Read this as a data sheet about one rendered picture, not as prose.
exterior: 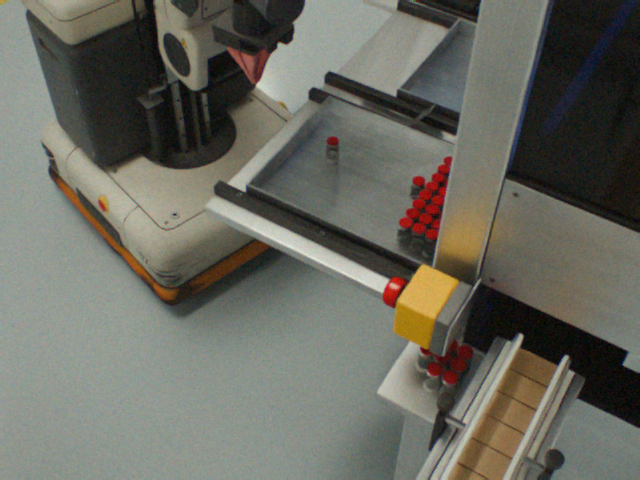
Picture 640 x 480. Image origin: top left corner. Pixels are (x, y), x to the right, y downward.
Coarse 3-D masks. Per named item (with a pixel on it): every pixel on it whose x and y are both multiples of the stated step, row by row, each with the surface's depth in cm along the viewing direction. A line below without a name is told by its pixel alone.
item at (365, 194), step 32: (320, 128) 143; (352, 128) 143; (384, 128) 141; (288, 160) 137; (320, 160) 138; (352, 160) 138; (384, 160) 138; (416, 160) 138; (256, 192) 129; (288, 192) 133; (320, 192) 133; (352, 192) 133; (384, 192) 133; (320, 224) 125; (352, 224) 128; (384, 224) 128; (384, 256) 122; (416, 256) 124
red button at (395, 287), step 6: (390, 282) 104; (396, 282) 104; (402, 282) 104; (384, 288) 105; (390, 288) 104; (396, 288) 103; (402, 288) 104; (384, 294) 104; (390, 294) 103; (396, 294) 103; (384, 300) 104; (390, 300) 104; (390, 306) 104
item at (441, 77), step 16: (448, 32) 157; (464, 32) 161; (448, 48) 159; (464, 48) 159; (432, 64) 156; (448, 64) 156; (464, 64) 156; (416, 80) 152; (432, 80) 152; (448, 80) 152; (464, 80) 153; (400, 96) 146; (416, 96) 144; (432, 96) 149; (448, 96) 149; (448, 112) 143
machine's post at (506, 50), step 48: (528, 0) 74; (480, 48) 80; (528, 48) 77; (480, 96) 84; (528, 96) 83; (480, 144) 89; (480, 192) 93; (480, 240) 99; (480, 288) 109; (432, 432) 136
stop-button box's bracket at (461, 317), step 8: (480, 280) 103; (472, 296) 102; (464, 304) 100; (472, 304) 105; (464, 312) 102; (456, 320) 99; (464, 320) 105; (448, 328) 98; (456, 328) 102; (448, 336) 99; (448, 344) 101
